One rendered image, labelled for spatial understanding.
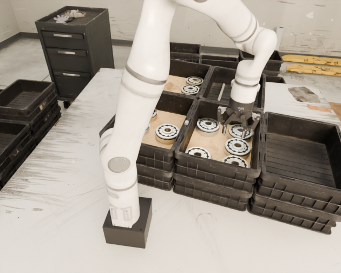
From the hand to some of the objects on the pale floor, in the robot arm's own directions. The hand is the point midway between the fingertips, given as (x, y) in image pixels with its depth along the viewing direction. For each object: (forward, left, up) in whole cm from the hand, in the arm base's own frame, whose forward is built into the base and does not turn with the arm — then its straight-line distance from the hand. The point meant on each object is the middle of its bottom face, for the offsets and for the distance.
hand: (233, 132), depth 87 cm
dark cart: (+171, +136, -98) cm, 239 cm away
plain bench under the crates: (+27, +9, -100) cm, 104 cm away
